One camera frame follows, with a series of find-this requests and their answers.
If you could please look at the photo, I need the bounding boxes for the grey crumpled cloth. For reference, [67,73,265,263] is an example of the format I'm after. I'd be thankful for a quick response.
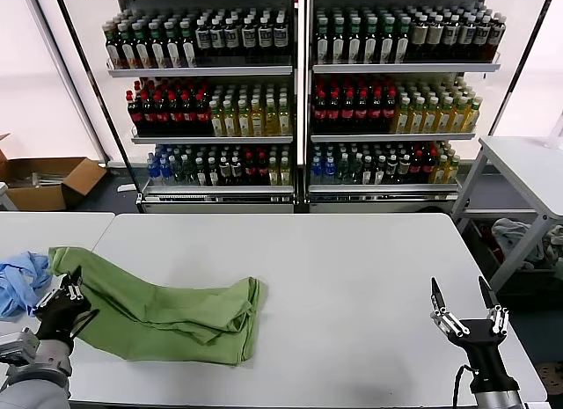
[490,217,546,269]

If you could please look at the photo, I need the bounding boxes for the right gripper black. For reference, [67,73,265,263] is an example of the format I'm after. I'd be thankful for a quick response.
[429,275,520,393]

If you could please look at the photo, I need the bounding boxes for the translucent plastic stand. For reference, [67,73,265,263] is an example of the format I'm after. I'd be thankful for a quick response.
[543,118,563,149]

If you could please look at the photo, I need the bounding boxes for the long black right arm cable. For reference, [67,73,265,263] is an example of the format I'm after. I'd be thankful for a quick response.
[451,363,480,409]

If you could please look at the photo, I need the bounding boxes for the dark tea bottle white label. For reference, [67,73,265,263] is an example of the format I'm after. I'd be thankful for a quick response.
[394,15,412,63]
[330,15,347,63]
[132,24,149,69]
[378,15,396,63]
[163,22,179,69]
[103,24,118,69]
[315,15,331,63]
[179,21,195,68]
[346,15,363,63]
[148,22,164,69]
[362,15,379,63]
[117,24,133,69]

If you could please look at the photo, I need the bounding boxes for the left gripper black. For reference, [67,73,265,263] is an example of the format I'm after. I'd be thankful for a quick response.
[33,264,100,342]

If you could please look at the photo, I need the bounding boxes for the red-capped cola bottle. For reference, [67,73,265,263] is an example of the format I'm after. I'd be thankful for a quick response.
[195,91,211,135]
[368,88,384,134]
[140,91,157,135]
[340,88,356,134]
[182,91,198,135]
[355,88,369,134]
[154,91,171,135]
[382,88,397,134]
[168,91,184,135]
[326,88,342,134]
[126,90,143,135]
[312,88,328,134]

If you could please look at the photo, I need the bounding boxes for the white packing material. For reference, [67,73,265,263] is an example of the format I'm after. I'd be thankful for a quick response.
[8,171,67,190]

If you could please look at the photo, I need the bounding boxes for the black storage basket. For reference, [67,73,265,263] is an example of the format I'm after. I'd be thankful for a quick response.
[461,217,563,291]

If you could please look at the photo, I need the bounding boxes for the dark bottle navy label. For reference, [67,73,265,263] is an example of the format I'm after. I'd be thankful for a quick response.
[442,13,460,62]
[459,13,476,62]
[273,16,289,56]
[223,17,240,57]
[489,12,507,62]
[257,16,274,56]
[474,13,491,62]
[240,17,257,57]
[194,18,210,57]
[208,18,225,57]

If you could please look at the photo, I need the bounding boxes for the grey-green crumpled cloth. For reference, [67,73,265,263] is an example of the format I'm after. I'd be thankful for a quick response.
[543,223,563,259]

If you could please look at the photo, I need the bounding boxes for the light green polo shirt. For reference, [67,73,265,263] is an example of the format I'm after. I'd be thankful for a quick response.
[47,245,269,366]

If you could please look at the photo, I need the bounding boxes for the white side table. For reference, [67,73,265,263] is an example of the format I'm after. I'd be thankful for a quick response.
[450,135,563,294]

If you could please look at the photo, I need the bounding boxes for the black slanted metal pole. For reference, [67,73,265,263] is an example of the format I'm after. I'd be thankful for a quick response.
[486,0,559,136]
[50,0,144,203]

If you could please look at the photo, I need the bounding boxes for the open brown cardboard box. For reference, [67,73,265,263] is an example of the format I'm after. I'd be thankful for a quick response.
[0,131,108,212]

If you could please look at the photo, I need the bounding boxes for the dark bottle beige label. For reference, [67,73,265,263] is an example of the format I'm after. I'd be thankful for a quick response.
[428,13,444,62]
[411,13,428,62]

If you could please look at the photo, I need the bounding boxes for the yellow juice bottle green cap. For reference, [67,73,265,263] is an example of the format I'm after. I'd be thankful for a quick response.
[425,96,441,135]
[238,99,253,136]
[223,99,239,136]
[411,96,427,135]
[464,96,481,133]
[452,96,468,134]
[252,99,267,136]
[208,99,225,136]
[280,99,293,136]
[439,96,455,135]
[395,96,413,135]

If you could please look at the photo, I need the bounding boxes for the crumpled light blue garment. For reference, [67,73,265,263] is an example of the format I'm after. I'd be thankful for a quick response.
[0,249,56,318]

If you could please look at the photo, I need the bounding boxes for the grey beverage display shelf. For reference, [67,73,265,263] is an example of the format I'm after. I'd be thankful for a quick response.
[79,0,307,215]
[298,0,502,215]

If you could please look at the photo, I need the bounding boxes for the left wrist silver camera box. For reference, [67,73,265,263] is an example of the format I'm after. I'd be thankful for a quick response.
[0,329,36,365]

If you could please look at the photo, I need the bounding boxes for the black left gripper cable loop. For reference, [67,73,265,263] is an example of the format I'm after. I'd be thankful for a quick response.
[69,310,101,340]

